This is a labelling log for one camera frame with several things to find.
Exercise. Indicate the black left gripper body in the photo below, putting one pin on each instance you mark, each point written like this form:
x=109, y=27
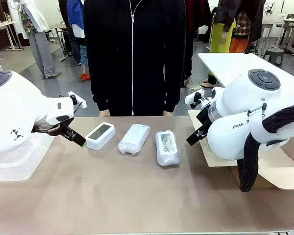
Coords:
x=51, y=129

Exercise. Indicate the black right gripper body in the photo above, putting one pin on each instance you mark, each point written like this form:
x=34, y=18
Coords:
x=206, y=120

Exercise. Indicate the white unwrapped digital clock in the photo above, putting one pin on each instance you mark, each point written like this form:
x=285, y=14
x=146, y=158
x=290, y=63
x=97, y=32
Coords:
x=99, y=137

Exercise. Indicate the bubble-wrapped clock with visible display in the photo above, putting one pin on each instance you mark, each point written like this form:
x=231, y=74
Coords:
x=167, y=149

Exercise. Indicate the fully bubble-wrapped clock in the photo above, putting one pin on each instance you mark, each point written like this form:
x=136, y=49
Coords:
x=133, y=139

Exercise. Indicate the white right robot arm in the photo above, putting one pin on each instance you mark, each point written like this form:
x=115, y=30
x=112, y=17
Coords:
x=247, y=98

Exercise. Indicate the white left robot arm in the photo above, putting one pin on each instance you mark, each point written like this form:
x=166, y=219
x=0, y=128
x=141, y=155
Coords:
x=14, y=102

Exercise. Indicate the person's left forearm black sleeve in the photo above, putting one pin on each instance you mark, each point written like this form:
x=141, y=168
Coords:
x=172, y=98

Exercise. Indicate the person's right forearm black sleeve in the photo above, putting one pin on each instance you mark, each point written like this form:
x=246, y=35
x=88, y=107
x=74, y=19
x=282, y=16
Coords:
x=100, y=98

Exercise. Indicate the person's left hand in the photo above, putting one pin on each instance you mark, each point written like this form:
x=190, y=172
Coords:
x=168, y=113

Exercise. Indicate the person's right hand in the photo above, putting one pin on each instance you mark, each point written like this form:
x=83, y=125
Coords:
x=105, y=113

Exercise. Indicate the brown cardboard box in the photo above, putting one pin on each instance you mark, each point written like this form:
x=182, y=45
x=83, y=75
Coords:
x=218, y=151

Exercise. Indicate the clear plastic container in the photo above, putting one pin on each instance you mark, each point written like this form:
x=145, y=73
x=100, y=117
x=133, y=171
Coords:
x=14, y=166

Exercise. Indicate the person in maroon top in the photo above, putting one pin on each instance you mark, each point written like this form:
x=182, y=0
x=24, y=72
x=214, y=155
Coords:
x=189, y=49

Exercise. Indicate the child legs with orange shoes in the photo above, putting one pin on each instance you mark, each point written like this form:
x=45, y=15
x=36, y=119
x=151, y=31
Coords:
x=84, y=61

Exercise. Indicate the person torso in black hoodie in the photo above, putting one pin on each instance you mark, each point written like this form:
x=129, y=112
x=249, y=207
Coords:
x=134, y=61

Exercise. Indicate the grey plastic stool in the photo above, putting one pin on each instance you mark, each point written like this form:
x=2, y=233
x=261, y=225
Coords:
x=274, y=55

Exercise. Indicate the small white-legged background table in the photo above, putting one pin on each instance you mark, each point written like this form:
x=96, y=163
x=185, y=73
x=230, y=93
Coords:
x=62, y=34

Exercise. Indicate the person in blue top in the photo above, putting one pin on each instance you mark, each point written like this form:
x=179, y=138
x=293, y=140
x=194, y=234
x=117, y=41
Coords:
x=74, y=19

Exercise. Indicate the white-legged background desk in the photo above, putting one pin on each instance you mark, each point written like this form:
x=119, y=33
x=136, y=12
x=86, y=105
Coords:
x=5, y=24

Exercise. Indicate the white machine stand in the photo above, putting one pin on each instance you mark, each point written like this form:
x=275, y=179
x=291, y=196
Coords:
x=290, y=31

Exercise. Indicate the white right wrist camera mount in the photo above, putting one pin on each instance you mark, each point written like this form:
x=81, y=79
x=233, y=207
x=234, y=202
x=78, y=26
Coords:
x=193, y=98

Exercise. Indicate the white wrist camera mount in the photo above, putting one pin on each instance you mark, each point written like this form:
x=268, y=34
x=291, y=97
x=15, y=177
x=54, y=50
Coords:
x=79, y=102
x=193, y=98

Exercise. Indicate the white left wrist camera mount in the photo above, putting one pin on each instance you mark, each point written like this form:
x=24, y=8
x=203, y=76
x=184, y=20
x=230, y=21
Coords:
x=79, y=102

